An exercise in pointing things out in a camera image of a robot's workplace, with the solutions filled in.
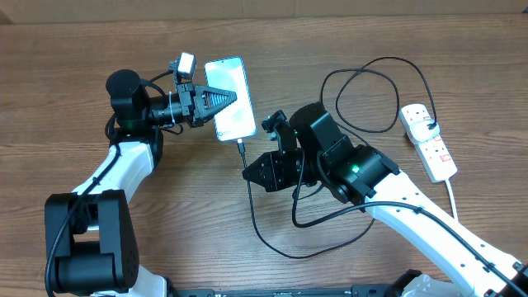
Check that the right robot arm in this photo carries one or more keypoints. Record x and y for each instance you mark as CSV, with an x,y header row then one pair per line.
x,y
312,149

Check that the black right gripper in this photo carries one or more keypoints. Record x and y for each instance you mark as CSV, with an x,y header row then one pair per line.
x,y
278,181

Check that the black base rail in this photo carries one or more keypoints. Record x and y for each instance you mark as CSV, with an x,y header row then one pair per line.
x,y
366,290

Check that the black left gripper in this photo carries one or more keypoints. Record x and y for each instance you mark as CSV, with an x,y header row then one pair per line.
x,y
190,92

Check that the white charger plug adapter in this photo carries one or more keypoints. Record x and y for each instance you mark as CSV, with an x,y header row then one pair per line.
x,y
422,131

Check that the white power strip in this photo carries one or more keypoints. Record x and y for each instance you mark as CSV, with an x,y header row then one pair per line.
x,y
435,157

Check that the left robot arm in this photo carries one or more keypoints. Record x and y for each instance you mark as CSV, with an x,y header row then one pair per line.
x,y
91,248

